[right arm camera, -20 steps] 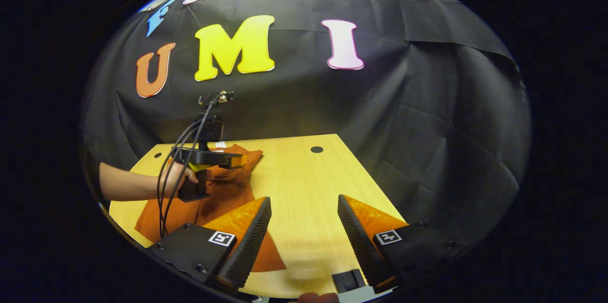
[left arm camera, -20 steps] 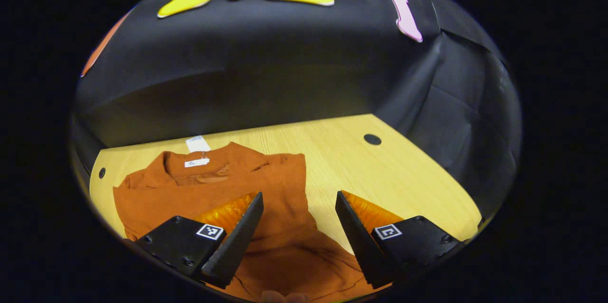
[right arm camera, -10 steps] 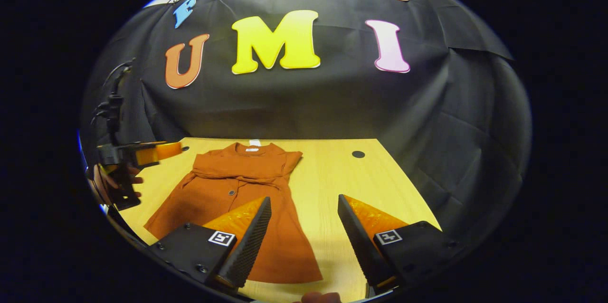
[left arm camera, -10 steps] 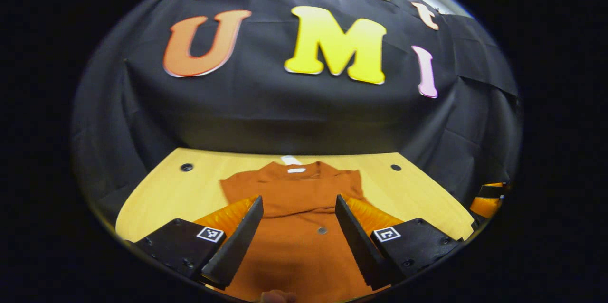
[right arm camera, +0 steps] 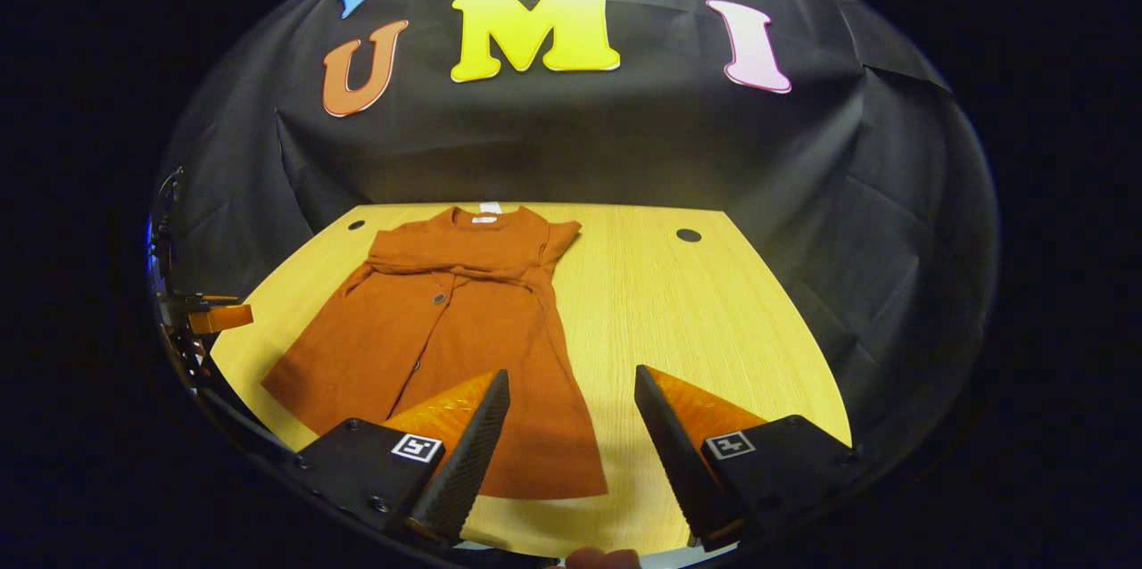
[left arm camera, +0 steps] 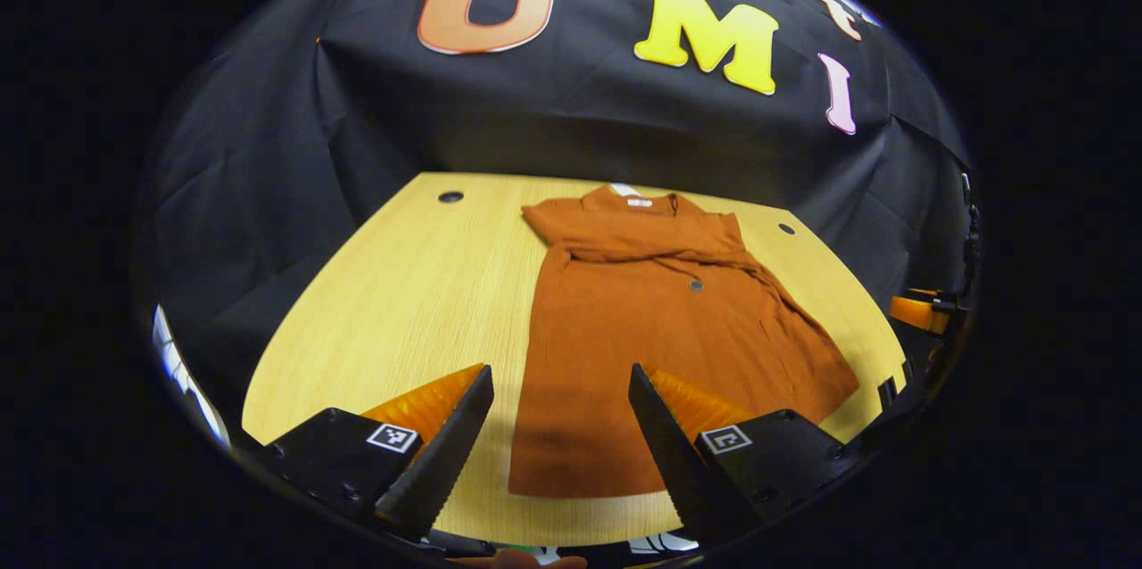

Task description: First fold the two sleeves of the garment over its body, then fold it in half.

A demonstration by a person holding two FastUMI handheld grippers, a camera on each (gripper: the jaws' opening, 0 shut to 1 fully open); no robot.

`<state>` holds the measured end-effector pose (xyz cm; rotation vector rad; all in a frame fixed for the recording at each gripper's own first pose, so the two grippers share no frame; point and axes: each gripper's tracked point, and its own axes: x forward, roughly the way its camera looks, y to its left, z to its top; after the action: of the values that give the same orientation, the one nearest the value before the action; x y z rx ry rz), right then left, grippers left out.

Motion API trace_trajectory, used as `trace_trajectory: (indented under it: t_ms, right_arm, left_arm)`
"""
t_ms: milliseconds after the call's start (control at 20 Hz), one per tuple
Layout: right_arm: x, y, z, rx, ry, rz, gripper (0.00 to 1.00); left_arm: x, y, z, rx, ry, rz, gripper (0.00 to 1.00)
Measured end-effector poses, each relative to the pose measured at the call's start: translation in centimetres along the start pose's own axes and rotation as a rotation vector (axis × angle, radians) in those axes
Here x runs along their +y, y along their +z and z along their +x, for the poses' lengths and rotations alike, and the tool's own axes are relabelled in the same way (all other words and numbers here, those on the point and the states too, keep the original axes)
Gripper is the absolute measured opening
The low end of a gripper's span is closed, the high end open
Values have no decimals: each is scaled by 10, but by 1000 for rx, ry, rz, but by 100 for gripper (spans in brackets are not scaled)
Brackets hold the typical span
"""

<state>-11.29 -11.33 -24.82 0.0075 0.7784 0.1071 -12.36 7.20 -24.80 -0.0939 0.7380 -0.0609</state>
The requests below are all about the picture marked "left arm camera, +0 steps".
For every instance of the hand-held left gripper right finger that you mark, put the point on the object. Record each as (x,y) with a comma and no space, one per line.
(669,462)

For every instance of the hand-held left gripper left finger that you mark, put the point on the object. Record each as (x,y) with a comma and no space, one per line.
(446,462)

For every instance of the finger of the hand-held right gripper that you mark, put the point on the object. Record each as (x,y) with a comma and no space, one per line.
(914,312)

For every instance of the orange button shirt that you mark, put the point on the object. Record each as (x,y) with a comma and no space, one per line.
(642,328)

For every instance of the white printed cloth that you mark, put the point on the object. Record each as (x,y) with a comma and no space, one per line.
(665,542)

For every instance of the black backdrop cloth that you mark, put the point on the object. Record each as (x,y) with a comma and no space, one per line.
(580,123)

